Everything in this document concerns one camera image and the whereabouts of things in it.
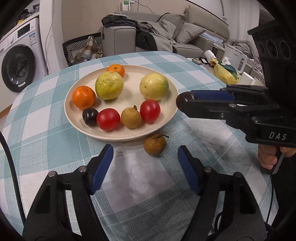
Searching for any large green guava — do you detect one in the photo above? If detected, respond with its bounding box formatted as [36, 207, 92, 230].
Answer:
[139, 73, 169, 101]

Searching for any red tomato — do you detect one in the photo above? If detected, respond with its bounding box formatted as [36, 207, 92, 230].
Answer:
[96, 108, 120, 131]
[140, 99, 161, 123]

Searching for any brown longan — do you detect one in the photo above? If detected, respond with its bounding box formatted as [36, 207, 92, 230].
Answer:
[144, 133, 169, 157]
[121, 105, 142, 129]

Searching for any person's right hand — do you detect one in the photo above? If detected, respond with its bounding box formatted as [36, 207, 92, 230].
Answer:
[257, 144, 296, 170]

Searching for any white side table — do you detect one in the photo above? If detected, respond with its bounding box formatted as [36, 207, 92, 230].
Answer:
[187, 56, 265, 88]

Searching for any yellow bag on side table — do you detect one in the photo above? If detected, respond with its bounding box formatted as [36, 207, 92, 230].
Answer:
[214, 57, 239, 85]

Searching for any dark plum on plate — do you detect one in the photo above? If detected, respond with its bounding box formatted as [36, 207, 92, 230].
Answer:
[82, 108, 98, 126]

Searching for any grey sofa cushion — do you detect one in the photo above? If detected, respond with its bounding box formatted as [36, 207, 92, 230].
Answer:
[175, 23, 207, 44]

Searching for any cream round plate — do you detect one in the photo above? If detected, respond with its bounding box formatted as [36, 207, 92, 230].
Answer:
[64, 65, 179, 142]

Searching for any dark clothes pile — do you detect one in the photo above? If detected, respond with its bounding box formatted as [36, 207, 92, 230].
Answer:
[101, 14, 177, 56]

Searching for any orange mandarin far side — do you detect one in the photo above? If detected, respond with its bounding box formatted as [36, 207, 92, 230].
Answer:
[106, 64, 125, 78]

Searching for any smaller yellow-green guava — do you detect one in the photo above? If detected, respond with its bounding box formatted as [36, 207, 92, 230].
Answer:
[95, 71, 124, 100]

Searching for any orange mandarin near guava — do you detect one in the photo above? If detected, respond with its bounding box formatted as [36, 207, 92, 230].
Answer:
[72, 85, 96, 110]

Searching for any grey sofa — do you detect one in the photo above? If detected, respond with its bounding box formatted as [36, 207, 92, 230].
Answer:
[101, 7, 230, 58]

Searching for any plaid cloth on chair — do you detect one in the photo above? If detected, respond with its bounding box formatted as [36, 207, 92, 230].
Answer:
[71, 36, 103, 64]

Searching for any black patterned chair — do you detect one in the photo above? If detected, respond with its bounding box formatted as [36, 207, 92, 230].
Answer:
[62, 33, 102, 66]

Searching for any white washing machine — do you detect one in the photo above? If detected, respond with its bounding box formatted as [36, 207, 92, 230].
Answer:
[1, 16, 48, 108]

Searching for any white box with handle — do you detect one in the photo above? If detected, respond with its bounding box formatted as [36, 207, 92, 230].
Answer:
[224, 45, 248, 74]

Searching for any white wall control panel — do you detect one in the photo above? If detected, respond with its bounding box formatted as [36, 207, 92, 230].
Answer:
[122, 1, 130, 11]

